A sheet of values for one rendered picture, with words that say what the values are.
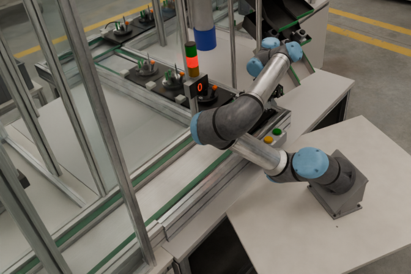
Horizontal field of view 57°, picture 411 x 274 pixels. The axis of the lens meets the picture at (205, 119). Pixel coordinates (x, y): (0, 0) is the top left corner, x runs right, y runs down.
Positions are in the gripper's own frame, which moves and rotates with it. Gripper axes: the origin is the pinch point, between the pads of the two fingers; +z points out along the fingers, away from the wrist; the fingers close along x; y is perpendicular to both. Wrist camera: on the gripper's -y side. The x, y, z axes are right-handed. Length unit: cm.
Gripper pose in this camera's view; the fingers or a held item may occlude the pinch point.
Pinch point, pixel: (266, 106)
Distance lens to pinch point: 181.5
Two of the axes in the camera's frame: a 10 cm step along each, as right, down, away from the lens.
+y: 5.1, 5.0, -7.0
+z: 0.8, 7.8, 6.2
